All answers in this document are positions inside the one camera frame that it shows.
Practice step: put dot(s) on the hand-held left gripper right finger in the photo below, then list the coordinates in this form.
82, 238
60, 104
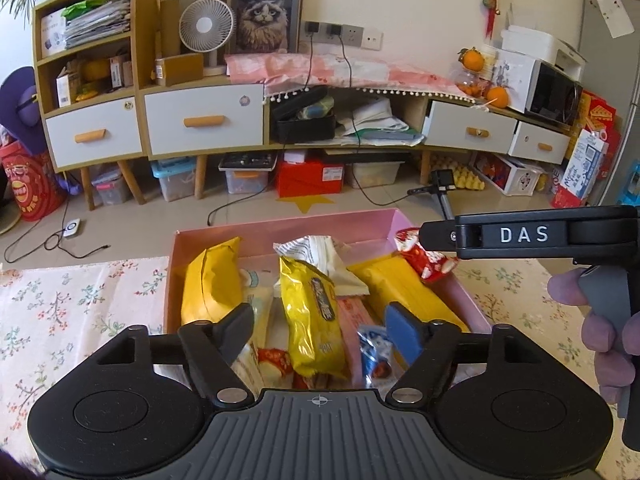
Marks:
400, 330

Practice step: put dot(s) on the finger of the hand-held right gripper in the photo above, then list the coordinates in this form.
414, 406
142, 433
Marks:
440, 235

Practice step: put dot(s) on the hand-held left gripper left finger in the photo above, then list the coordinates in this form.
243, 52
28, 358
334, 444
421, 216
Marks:
237, 330

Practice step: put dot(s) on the blue white snack packet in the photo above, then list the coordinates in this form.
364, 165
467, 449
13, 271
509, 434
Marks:
375, 345

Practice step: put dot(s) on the white cream snack packet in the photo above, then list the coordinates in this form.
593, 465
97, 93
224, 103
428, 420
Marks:
260, 310

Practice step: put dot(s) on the pink snack packet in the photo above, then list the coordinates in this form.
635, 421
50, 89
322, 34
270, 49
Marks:
350, 330

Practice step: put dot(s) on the yellow snack packet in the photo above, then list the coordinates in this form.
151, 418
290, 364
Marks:
210, 285
390, 280

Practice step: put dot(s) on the bright yellow black-label packet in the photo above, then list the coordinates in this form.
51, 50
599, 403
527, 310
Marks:
310, 320

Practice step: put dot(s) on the white crinkled snack packet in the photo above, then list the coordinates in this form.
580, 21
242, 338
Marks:
320, 255

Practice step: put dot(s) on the pink cardboard box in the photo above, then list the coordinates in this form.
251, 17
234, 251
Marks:
325, 225

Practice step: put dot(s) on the person's right hand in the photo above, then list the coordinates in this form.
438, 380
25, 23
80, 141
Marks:
562, 290

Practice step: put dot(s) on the yellow egg carton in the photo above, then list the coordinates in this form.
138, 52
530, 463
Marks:
469, 179

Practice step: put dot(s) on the blue white milk carton box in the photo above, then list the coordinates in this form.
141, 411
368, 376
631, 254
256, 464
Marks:
585, 165

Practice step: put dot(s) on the clear flat storage bin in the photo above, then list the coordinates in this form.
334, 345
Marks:
375, 175

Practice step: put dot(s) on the white printed gift box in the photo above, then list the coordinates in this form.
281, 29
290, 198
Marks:
510, 175

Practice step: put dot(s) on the red gift boxes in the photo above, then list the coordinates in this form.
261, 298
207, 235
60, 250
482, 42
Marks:
597, 110

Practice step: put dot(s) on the grey refrigerator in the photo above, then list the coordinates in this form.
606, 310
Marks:
610, 110

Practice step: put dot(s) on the pile of papers and cloth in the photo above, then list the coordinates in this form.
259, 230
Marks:
380, 120

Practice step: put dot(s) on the low wooden cabinet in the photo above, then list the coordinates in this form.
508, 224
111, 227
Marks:
415, 105

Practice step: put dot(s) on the red shoe box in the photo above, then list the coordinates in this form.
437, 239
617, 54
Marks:
307, 180

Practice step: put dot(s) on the black white microwave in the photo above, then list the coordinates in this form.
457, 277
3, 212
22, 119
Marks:
555, 92

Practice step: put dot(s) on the bag of small oranges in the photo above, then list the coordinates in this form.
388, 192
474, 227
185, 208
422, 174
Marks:
472, 85

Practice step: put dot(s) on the orange-latch storage bin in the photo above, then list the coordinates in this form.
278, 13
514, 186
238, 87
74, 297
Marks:
247, 175

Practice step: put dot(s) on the blue-lid storage bin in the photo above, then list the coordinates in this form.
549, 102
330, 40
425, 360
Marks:
172, 180

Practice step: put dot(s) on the floral tablecloth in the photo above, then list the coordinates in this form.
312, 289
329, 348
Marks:
75, 310

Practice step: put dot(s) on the white illustrated paper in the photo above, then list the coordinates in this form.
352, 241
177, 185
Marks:
512, 80

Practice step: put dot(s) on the black open case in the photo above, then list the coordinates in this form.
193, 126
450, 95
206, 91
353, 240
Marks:
305, 127

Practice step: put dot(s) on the orange with leaves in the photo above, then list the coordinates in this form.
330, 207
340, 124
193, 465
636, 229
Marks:
472, 59

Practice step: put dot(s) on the pink floral cloth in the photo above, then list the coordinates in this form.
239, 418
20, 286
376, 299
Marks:
360, 72

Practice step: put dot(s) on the small clear storage bin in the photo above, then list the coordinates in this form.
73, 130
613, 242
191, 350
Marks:
112, 187

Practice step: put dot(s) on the white charger puck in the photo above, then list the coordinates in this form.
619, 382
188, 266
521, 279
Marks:
73, 227

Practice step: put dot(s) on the wide white drawer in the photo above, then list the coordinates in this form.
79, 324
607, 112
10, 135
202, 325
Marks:
200, 120

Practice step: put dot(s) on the white paper note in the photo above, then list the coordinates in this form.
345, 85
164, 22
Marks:
616, 15

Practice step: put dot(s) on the small white drawer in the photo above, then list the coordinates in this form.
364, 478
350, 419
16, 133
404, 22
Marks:
90, 132

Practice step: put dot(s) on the red printed bag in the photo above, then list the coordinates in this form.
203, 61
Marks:
27, 185

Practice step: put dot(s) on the brown cardboard box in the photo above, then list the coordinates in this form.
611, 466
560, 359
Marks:
179, 69

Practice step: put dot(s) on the framed cat picture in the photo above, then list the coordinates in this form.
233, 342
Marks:
262, 15

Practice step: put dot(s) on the small brown boxes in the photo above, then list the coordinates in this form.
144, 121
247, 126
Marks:
121, 71

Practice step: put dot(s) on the orange fruit on shelf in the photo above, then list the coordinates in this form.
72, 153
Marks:
96, 70

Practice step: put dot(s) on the small white product box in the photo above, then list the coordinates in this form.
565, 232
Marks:
66, 87

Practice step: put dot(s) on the white desk fan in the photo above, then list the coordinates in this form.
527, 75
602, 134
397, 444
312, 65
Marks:
206, 25

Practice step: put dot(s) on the purple plush toy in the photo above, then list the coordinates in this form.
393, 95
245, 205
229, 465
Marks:
20, 110

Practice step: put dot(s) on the wooden shelf cabinet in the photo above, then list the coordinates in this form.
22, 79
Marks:
142, 35

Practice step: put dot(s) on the tall cardboard sheet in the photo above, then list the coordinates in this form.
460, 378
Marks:
169, 27

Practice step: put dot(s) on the stack of papers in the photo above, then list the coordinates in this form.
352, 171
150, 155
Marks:
97, 22

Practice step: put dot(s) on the white carton on shelf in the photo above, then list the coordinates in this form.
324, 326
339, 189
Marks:
52, 35

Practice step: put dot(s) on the black tripod with camera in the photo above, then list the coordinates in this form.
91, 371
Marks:
441, 180

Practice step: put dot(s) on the wall power outlets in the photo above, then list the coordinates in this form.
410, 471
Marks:
352, 36

